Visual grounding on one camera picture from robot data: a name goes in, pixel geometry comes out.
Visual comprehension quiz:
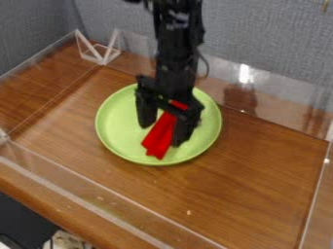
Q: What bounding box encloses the clear acrylic corner bracket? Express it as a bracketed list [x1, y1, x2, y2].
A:
[74, 30, 121, 66]

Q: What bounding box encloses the black box under table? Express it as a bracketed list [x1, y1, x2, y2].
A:
[0, 192, 59, 249]

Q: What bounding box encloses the clear acrylic enclosure wall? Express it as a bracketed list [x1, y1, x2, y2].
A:
[0, 32, 333, 249]

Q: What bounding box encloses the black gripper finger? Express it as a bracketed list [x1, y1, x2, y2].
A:
[172, 111, 201, 147]
[136, 90, 158, 128]

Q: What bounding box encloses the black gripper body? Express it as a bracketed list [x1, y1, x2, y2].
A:
[136, 61, 205, 115]

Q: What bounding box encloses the light green plate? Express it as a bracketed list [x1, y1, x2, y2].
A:
[96, 85, 224, 166]

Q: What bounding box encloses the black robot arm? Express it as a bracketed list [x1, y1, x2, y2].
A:
[124, 0, 207, 147]

